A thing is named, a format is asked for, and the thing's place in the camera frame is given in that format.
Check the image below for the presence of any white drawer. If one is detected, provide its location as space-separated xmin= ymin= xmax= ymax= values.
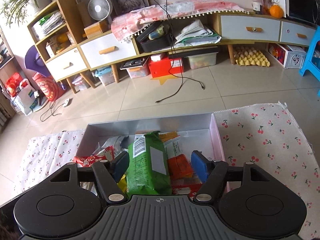
xmin=46 ymin=47 xmax=88 ymax=81
xmin=80 ymin=34 xmax=137 ymax=68

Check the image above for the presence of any yellow star floor sticker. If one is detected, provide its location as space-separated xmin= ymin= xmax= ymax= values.
xmin=150 ymin=76 xmax=179 ymax=87

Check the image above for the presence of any red printed carton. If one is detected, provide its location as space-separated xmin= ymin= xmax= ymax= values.
xmin=268 ymin=43 xmax=288 ymax=64

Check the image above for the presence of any clear box with blue lid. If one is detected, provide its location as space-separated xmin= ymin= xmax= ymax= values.
xmin=95 ymin=66 xmax=118 ymax=86

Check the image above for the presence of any white printed crate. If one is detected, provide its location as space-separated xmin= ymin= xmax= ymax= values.
xmin=285 ymin=45 xmax=308 ymax=69

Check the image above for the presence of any yellow blue biscuit packet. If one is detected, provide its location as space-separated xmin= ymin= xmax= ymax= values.
xmin=117 ymin=175 xmax=129 ymax=194

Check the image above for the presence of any purple cloth hat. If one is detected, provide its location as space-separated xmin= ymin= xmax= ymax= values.
xmin=25 ymin=45 xmax=51 ymax=78

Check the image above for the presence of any wooden box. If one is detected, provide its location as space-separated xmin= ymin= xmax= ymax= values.
xmin=84 ymin=20 xmax=109 ymax=39

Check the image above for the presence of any clear box with black lid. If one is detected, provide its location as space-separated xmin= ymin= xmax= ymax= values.
xmin=120 ymin=60 xmax=151 ymax=79

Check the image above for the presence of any silver grey snack packet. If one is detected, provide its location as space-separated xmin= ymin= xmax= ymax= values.
xmin=95 ymin=135 xmax=130 ymax=157

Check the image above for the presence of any white shopping bag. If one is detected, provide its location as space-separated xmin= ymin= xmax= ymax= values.
xmin=11 ymin=79 xmax=36 ymax=116

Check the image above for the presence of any stack of white papers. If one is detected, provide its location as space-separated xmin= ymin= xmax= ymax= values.
xmin=34 ymin=11 xmax=66 ymax=36

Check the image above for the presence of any small clear storage box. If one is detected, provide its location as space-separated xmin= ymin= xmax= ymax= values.
xmin=72 ymin=76 xmax=91 ymax=92

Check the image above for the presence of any black charging cable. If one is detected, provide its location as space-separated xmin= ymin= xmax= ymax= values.
xmin=151 ymin=0 xmax=206 ymax=103

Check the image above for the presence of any round white stand base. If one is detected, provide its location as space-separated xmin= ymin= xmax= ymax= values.
xmin=32 ymin=91 xmax=48 ymax=112

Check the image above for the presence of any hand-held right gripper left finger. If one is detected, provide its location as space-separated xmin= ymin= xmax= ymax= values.
xmin=49 ymin=151 xmax=130 ymax=204

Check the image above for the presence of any red gift bag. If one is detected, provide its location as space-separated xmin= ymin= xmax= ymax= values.
xmin=5 ymin=72 xmax=23 ymax=98

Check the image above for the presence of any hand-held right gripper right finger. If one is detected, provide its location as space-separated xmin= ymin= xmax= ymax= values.
xmin=191 ymin=150 xmax=272 ymax=202

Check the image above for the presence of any wide clear storage box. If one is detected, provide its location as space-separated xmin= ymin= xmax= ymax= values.
xmin=186 ymin=52 xmax=217 ymax=71

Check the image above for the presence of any grey drawer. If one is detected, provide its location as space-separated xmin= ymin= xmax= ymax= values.
xmin=280 ymin=21 xmax=317 ymax=46
xmin=220 ymin=15 xmax=281 ymax=42

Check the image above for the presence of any red heart snack packet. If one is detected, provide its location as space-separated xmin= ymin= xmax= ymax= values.
xmin=172 ymin=182 xmax=204 ymax=199
xmin=73 ymin=147 xmax=116 ymax=169

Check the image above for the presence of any pink cardboard box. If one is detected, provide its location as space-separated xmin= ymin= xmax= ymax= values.
xmin=74 ymin=112 xmax=227 ymax=198

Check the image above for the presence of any orange white snack packet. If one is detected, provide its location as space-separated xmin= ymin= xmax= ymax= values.
xmin=159 ymin=132 xmax=194 ymax=181

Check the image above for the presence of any black power cord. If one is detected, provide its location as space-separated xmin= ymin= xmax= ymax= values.
xmin=40 ymin=100 xmax=67 ymax=122

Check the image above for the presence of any pile of folded bags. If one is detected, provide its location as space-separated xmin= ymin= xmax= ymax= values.
xmin=174 ymin=20 xmax=222 ymax=47

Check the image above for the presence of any green snack packet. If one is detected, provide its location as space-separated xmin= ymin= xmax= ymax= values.
xmin=126 ymin=131 xmax=173 ymax=196

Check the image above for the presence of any cherry print tablecloth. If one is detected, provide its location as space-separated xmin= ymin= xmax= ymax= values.
xmin=12 ymin=101 xmax=320 ymax=240

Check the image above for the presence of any black case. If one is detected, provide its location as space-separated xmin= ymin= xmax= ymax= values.
xmin=136 ymin=21 xmax=173 ymax=53

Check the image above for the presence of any yellow egg tray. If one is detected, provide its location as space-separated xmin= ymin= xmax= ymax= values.
xmin=232 ymin=45 xmax=272 ymax=67

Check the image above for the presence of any pink cherry cloth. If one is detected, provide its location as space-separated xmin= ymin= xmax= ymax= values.
xmin=111 ymin=1 xmax=256 ymax=41

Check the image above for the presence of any wooden tv cabinet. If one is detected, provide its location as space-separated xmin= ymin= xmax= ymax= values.
xmin=27 ymin=0 xmax=318 ymax=94

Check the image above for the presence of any red printed bag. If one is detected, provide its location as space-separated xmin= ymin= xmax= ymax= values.
xmin=32 ymin=72 xmax=64 ymax=102

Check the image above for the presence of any dark wooden shelf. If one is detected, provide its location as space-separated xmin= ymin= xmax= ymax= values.
xmin=0 ymin=40 xmax=16 ymax=131

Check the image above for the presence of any black microwave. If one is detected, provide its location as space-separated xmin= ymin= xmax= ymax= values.
xmin=285 ymin=0 xmax=320 ymax=27

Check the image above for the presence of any orange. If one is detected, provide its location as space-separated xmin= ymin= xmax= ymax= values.
xmin=269 ymin=4 xmax=284 ymax=19

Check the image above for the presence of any small white desk fan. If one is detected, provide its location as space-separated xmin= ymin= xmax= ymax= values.
xmin=87 ymin=0 xmax=112 ymax=22

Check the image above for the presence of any blue plastic stool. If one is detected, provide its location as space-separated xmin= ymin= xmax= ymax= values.
xmin=299 ymin=26 xmax=320 ymax=84

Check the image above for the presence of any red shoe box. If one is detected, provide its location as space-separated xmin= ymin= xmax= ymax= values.
xmin=148 ymin=56 xmax=184 ymax=79

